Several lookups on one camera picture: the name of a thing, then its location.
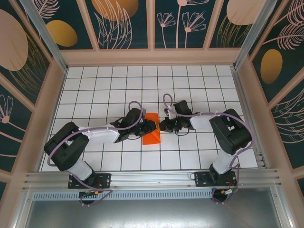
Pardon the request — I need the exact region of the slotted grey cable duct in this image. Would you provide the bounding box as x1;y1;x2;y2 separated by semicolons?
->
32;189;214;200

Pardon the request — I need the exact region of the grey metal sheet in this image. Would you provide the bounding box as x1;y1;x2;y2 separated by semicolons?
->
14;187;293;228

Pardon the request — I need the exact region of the aluminium side rail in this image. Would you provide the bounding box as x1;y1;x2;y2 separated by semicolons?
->
231;66;270;169

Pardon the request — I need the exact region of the aluminium frame post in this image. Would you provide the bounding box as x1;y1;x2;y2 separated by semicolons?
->
234;0;277;69
20;0;69;73

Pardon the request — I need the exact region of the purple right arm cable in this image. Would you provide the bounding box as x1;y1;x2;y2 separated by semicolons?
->
162;94;254;205

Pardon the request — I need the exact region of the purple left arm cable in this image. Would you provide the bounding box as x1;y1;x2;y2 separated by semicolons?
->
47;101;144;207

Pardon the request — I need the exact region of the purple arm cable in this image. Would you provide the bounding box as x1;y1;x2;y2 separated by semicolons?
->
47;101;144;207
162;94;254;205

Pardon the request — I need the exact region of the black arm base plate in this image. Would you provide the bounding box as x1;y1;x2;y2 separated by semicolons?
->
68;172;112;190
194;171;237;188

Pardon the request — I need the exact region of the small circuit board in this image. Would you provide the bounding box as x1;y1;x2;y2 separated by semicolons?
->
215;187;238;202
79;189;103;198

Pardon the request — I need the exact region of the aluminium mounting rail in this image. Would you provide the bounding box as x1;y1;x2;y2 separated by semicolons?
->
22;168;282;192

